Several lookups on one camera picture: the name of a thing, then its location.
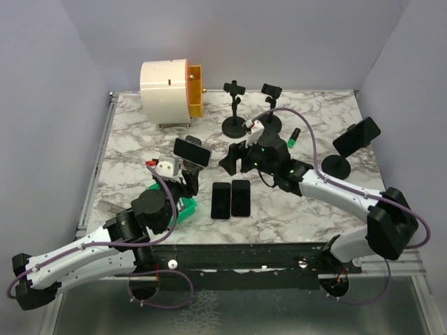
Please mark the black round-base front stand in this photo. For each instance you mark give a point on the black round-base front stand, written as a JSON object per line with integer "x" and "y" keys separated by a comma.
{"x": 233, "y": 126}

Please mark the white cylindrical drum device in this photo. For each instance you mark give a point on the white cylindrical drum device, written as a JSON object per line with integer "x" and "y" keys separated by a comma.
{"x": 163, "y": 91}

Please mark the silver-edged phone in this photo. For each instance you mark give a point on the silver-edged phone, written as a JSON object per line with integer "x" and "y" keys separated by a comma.
{"x": 180, "y": 149}

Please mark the tall black phone stand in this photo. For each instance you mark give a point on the tall black phone stand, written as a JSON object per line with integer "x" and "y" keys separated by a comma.
{"x": 270, "y": 121}

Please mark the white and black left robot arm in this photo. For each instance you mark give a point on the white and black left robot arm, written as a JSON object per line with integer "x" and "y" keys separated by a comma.
{"x": 123, "y": 245}

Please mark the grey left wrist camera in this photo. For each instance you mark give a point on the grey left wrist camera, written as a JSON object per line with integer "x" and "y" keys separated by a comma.
{"x": 167, "y": 167}

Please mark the green and black marker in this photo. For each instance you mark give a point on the green and black marker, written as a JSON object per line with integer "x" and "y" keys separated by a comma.
{"x": 293, "y": 138}

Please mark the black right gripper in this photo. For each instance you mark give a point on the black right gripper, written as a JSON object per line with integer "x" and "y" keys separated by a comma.
{"x": 237, "y": 151}

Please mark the green plastic bin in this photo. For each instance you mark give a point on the green plastic bin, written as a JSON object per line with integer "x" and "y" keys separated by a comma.
{"x": 186, "y": 207}

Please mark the brown round phone stand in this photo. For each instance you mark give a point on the brown round phone stand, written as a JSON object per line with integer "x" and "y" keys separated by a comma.
{"x": 194, "y": 139}

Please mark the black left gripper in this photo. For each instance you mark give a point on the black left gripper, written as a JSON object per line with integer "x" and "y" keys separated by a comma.
{"x": 191, "y": 188}

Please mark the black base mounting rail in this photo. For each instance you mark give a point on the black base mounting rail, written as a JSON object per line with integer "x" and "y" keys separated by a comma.
{"x": 248, "y": 266}

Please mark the black phone with silver edge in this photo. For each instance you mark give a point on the black phone with silver edge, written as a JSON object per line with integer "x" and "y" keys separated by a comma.
{"x": 220, "y": 207}

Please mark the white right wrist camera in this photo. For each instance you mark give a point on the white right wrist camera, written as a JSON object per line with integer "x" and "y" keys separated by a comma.
{"x": 255, "y": 130}

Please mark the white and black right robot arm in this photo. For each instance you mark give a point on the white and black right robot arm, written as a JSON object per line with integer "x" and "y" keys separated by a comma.
{"x": 389, "y": 225}

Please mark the purple-edged black phone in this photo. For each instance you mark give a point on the purple-edged black phone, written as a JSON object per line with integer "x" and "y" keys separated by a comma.
{"x": 240, "y": 198}

